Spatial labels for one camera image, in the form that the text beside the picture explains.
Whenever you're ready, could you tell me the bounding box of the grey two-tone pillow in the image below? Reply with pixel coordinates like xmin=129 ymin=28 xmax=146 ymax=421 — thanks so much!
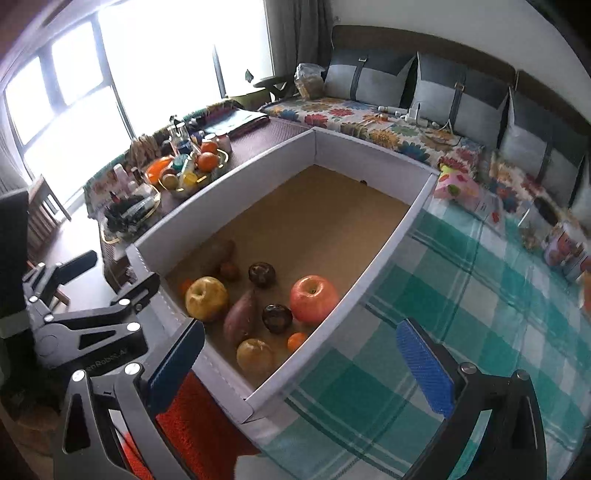
xmin=323 ymin=51 xmax=416 ymax=109
xmin=570 ymin=157 xmax=591 ymax=217
xmin=499 ymin=88 xmax=591 ymax=195
xmin=411 ymin=53 xmax=513 ymax=148

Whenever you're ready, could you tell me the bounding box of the pink printed snack packet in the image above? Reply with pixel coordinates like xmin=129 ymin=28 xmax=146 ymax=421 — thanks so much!
xmin=434 ymin=157 xmax=506 ymax=227

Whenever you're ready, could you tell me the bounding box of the yellow apple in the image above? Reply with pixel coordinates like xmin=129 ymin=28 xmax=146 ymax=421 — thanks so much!
xmin=185 ymin=276 xmax=230 ymax=322

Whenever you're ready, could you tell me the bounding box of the printed tin can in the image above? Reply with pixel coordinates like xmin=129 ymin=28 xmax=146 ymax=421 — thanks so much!
xmin=566 ymin=254 xmax=591 ymax=289
xmin=542 ymin=222 xmax=587 ymax=273

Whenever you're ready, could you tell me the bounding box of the dark brown side table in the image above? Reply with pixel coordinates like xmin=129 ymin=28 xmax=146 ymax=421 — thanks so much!
xmin=99 ymin=117 xmax=315 ymax=287

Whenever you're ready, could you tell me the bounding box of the window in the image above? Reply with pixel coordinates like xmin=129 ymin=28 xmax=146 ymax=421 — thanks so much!
xmin=0 ymin=0 xmax=273 ymax=185

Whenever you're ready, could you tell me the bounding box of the gold fruit tray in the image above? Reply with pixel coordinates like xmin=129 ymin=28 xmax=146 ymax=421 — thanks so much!
xmin=145 ymin=148 xmax=232 ymax=199

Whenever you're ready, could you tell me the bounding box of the grey curtain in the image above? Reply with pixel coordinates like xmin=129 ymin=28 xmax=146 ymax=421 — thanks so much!
xmin=265 ymin=0 xmax=338 ymax=77

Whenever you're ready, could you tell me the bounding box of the red apple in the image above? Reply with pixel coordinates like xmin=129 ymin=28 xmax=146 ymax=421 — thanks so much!
xmin=289 ymin=275 xmax=340 ymax=325

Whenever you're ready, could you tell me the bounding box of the glass bottle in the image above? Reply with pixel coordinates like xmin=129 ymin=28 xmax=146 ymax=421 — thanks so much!
xmin=168 ymin=115 xmax=192 ymax=155

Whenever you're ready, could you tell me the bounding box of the greenish brown kiwi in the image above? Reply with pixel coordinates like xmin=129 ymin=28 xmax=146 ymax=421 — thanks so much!
xmin=236 ymin=338 xmax=275 ymax=377

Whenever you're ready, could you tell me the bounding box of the clear plastic snack bag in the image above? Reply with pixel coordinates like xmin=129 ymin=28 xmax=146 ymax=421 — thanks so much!
xmin=294 ymin=62 xmax=326 ymax=99

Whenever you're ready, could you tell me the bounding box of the reddish brown sweet potato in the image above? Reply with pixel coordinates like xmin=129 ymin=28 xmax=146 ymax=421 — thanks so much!
xmin=224 ymin=288 xmax=262 ymax=348
xmin=203 ymin=240 xmax=236 ymax=273

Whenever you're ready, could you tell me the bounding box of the glass tray of dark items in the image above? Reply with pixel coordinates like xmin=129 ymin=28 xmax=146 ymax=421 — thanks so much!
xmin=99 ymin=185 xmax=162 ymax=243

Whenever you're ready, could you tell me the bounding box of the teal plaid blanket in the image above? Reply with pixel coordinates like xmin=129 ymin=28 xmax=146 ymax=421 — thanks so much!
xmin=240 ymin=198 xmax=591 ymax=480

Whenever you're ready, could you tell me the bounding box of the white cardboard box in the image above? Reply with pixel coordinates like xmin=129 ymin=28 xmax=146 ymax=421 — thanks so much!
xmin=126 ymin=127 xmax=441 ymax=428

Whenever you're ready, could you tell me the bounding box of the folded green cloth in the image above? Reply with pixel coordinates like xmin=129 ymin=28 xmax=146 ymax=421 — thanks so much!
xmin=203 ymin=108 xmax=271 ymax=139

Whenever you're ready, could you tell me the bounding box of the dark chair back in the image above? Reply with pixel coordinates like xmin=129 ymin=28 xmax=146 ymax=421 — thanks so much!
xmin=245 ymin=69 xmax=296 ymax=102

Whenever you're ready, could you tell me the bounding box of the white power strip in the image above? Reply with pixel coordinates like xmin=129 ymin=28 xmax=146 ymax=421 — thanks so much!
xmin=379 ymin=104 xmax=458 ymax=134

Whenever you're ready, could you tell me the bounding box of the floral bed sheet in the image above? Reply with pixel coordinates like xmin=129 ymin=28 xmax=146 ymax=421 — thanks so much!
xmin=259 ymin=97 xmax=527 ymax=213

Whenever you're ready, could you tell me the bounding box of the black flat panel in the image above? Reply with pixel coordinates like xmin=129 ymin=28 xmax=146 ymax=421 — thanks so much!
xmin=0 ymin=189 xmax=31 ymax=324

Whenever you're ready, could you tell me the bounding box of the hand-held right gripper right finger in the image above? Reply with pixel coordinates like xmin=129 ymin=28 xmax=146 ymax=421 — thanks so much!
xmin=396 ymin=318 xmax=548 ymax=480

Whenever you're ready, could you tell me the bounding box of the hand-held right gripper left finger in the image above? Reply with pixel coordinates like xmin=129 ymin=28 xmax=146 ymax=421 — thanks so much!
xmin=51 ymin=318 xmax=206 ymax=480

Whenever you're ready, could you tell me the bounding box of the wooden chair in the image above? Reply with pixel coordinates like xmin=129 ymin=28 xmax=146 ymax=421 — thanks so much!
xmin=28 ymin=175 xmax=72 ymax=259

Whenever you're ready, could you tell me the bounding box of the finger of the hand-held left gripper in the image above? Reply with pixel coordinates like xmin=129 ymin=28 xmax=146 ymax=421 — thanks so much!
xmin=21 ymin=250 xmax=99 ymax=324
xmin=46 ymin=272 xmax=161 ymax=346

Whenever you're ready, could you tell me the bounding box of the glass jar with black lid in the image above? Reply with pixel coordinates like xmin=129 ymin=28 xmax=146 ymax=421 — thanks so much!
xmin=517 ymin=196 xmax=561 ymax=252

